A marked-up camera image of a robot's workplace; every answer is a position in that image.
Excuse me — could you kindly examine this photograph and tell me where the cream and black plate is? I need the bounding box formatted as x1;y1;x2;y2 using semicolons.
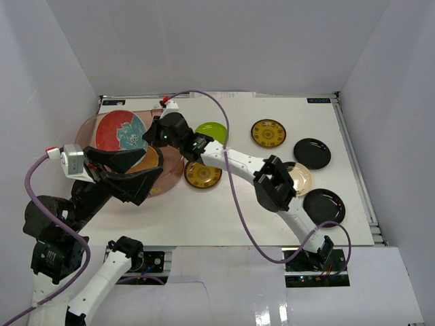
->
284;162;313;196

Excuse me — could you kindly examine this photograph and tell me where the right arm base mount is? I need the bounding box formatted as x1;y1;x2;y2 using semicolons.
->
284;249;350;289

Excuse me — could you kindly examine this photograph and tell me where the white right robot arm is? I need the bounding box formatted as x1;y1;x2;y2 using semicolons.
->
143;112;334;271

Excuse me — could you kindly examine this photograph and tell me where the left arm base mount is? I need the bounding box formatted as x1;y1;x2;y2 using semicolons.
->
118;248;172;285

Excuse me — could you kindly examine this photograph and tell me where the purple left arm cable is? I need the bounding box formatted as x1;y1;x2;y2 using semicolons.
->
0;156;167;323

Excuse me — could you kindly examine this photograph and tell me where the lime green plate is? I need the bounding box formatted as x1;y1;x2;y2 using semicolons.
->
195;122;227;144

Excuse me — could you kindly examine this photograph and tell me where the red plate with teal flower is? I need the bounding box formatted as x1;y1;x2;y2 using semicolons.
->
95;110;147;151

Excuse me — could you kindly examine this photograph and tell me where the yellow patterned plate near bin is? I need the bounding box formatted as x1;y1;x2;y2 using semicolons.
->
184;162;222;189

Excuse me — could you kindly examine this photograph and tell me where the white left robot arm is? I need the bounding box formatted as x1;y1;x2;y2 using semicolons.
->
23;144;163;325

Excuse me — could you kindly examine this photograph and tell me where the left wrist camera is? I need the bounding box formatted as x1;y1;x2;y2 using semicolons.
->
46;144;95;183

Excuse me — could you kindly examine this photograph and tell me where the black plate near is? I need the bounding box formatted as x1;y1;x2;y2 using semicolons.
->
303;188;346;225

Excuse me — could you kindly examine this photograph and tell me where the yellow patterned plate far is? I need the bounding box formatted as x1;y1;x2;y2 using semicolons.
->
250;119;287;149

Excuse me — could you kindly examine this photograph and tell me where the blue-green glazed plate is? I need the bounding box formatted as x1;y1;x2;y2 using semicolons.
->
157;151;164;170

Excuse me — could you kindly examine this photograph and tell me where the pink translucent plastic bin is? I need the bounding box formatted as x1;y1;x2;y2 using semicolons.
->
75;109;184;197

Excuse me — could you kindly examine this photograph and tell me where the black plate far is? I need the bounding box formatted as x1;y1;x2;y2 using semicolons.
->
293;138;332;170

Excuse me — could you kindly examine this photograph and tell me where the orange woven bamboo plate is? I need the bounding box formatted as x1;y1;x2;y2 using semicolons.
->
126;146;160;174

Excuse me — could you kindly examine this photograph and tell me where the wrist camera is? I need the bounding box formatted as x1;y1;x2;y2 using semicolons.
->
159;96;179;118
46;144;95;183

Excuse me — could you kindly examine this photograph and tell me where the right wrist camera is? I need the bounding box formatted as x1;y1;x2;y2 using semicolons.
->
159;96;179;118

